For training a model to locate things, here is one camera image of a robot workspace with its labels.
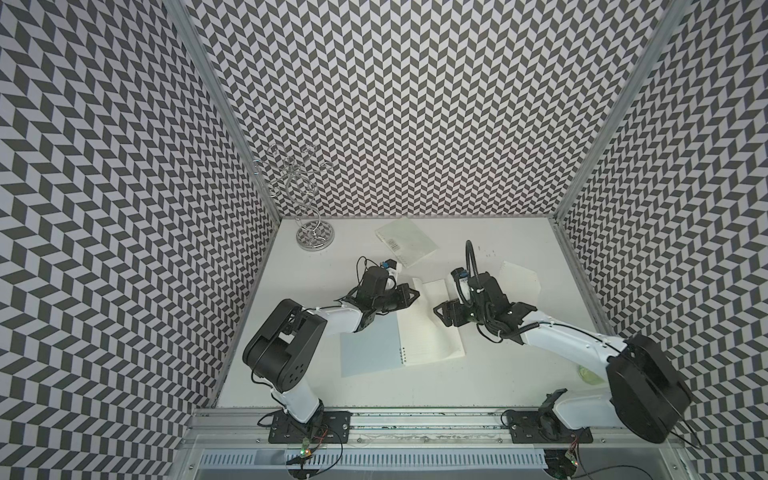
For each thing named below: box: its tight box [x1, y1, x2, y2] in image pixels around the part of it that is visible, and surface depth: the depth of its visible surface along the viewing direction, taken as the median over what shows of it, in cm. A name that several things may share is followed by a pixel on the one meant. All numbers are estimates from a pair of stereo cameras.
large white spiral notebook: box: [340, 277, 466, 377], surface depth 86 cm
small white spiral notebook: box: [375, 216, 440, 268], surface depth 114 cm
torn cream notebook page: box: [499, 260, 541, 308], surface depth 103 cm
